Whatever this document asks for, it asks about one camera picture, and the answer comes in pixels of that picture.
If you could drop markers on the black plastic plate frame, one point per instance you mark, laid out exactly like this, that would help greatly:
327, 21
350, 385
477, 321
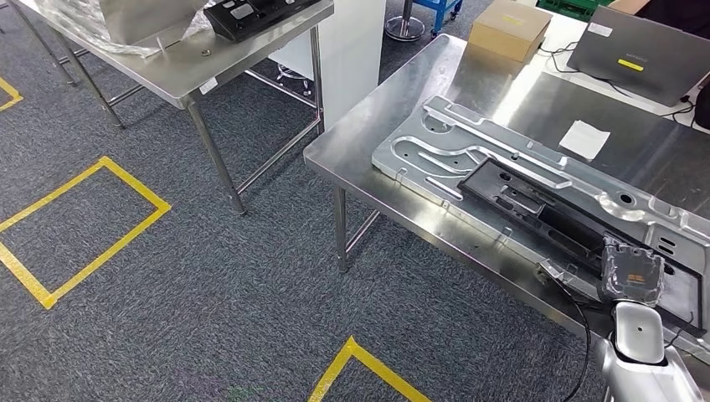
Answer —
571, 227

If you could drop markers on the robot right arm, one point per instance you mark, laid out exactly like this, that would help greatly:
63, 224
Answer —
638, 333

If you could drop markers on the stainless steel workbench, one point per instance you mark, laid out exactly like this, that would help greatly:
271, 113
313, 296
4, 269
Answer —
388, 102

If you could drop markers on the blue metal shelf rack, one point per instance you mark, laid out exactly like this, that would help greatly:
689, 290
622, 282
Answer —
444, 8

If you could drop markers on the white pillar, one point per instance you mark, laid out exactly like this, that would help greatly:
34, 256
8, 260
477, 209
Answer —
352, 55

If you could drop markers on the chrome barrier stanchion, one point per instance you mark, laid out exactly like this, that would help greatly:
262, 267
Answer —
405, 28

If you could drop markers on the black control console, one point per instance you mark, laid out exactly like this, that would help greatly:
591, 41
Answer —
249, 25

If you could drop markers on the stainless steel table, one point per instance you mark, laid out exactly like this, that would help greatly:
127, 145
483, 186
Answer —
183, 77

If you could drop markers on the yellow floor tape square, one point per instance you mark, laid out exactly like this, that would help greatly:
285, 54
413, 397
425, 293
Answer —
137, 185

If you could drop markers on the brown cardboard box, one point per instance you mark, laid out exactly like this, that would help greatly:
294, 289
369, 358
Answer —
507, 30

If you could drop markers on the stamped metal panel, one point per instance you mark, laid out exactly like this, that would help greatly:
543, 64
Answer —
588, 186

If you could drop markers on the white paper sheet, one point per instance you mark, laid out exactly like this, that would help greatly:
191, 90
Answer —
585, 140

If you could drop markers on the green plastic crate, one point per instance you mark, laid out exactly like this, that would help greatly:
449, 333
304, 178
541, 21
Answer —
571, 8

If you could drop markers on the grey laptop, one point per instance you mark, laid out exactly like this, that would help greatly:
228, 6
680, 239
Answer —
638, 61

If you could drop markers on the clear plastic wrap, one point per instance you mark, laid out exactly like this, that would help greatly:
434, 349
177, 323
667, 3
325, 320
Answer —
77, 25

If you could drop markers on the black rounded device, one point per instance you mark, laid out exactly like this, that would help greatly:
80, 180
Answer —
704, 108

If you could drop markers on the person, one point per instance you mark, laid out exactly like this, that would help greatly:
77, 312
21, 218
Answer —
682, 14

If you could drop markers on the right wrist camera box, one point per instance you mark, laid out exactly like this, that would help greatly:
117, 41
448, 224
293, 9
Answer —
550, 270

